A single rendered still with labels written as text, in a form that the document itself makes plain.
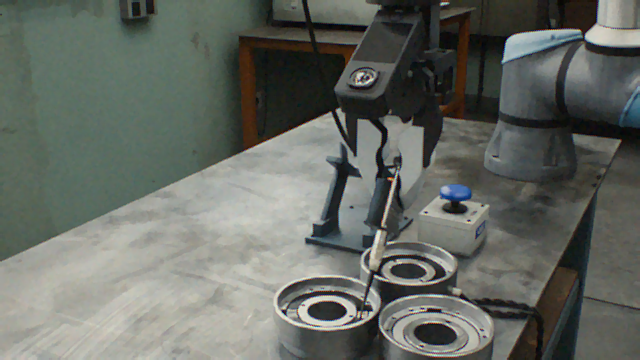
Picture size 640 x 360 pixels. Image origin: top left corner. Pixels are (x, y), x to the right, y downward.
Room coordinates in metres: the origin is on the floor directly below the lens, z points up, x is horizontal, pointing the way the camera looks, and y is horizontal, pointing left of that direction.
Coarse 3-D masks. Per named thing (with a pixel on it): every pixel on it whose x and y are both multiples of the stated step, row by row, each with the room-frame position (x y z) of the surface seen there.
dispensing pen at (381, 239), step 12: (396, 168) 0.64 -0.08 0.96; (384, 180) 0.62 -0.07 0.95; (396, 180) 0.63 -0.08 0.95; (384, 192) 0.61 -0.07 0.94; (372, 204) 0.61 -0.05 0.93; (384, 204) 0.61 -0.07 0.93; (372, 216) 0.60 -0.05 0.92; (372, 228) 0.62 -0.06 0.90; (384, 240) 0.60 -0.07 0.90; (372, 252) 0.60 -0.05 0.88; (384, 252) 0.60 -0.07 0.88; (372, 264) 0.59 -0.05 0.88; (372, 276) 0.59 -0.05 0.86
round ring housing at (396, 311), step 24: (384, 312) 0.56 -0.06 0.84; (408, 312) 0.58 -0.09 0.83; (432, 312) 0.59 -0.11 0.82; (456, 312) 0.58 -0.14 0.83; (480, 312) 0.56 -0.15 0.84; (384, 336) 0.52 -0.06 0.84; (408, 336) 0.54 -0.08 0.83; (432, 336) 0.56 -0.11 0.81; (456, 336) 0.54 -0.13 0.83; (480, 336) 0.54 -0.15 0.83
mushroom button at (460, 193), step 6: (450, 186) 0.81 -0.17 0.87; (456, 186) 0.81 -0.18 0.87; (462, 186) 0.81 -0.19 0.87; (444, 192) 0.79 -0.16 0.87; (450, 192) 0.79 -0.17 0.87; (456, 192) 0.79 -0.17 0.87; (462, 192) 0.79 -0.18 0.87; (468, 192) 0.79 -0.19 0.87; (444, 198) 0.79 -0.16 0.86; (450, 198) 0.78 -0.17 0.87; (456, 198) 0.78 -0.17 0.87; (462, 198) 0.78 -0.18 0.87; (468, 198) 0.79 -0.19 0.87; (450, 204) 0.80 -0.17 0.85; (456, 204) 0.80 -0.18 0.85
